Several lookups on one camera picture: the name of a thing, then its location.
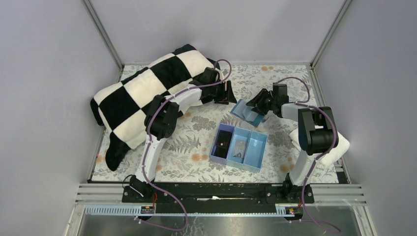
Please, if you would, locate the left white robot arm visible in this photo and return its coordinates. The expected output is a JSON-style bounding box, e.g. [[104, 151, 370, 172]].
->
[[124, 67, 237, 201]]

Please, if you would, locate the purple open box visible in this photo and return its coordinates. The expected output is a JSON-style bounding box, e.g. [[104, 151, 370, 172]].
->
[[210, 123, 235, 165]]

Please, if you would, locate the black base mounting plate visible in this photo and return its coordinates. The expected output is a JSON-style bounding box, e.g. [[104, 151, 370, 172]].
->
[[121, 182, 315, 214]]

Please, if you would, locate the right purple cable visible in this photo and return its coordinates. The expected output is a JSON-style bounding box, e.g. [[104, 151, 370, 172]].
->
[[277, 77, 343, 235]]

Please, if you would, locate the aluminium frame rail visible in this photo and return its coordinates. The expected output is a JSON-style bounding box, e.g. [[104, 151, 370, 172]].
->
[[76, 183, 367, 206]]

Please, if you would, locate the teal leather card holder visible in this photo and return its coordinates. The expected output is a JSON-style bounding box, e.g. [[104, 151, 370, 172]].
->
[[230, 99, 268, 127]]

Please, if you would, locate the white folded towel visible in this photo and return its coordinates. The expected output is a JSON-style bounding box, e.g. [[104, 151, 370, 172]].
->
[[289, 129, 350, 169]]

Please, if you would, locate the light blue right box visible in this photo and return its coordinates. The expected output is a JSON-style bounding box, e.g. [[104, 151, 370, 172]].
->
[[242, 131, 268, 173]]

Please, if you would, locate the black white checkered blanket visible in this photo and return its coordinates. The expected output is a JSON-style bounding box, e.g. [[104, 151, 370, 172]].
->
[[90, 44, 220, 171]]

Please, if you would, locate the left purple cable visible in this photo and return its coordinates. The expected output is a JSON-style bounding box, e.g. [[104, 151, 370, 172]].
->
[[134, 59, 233, 233]]

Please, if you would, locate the floral patterned table mat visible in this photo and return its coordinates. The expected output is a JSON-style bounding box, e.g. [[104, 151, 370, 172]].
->
[[91, 64, 339, 184]]

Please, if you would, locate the black card in box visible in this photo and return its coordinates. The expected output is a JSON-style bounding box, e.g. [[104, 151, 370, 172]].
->
[[214, 130, 232, 158]]

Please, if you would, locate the light blue middle box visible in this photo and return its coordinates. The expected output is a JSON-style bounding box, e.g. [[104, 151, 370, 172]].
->
[[226, 127, 251, 169]]

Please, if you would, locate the VIP card in box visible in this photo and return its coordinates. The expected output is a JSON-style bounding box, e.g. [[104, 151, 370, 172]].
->
[[232, 139, 247, 159]]

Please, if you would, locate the purple cable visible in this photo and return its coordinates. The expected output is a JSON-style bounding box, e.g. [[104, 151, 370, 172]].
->
[[277, 77, 343, 235], [134, 59, 233, 233]]

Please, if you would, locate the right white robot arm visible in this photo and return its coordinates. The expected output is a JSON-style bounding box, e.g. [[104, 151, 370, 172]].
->
[[246, 83, 338, 203]]

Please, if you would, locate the light blue box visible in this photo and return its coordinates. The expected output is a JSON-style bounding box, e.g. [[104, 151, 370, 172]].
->
[[226, 127, 251, 169], [242, 131, 268, 173]]

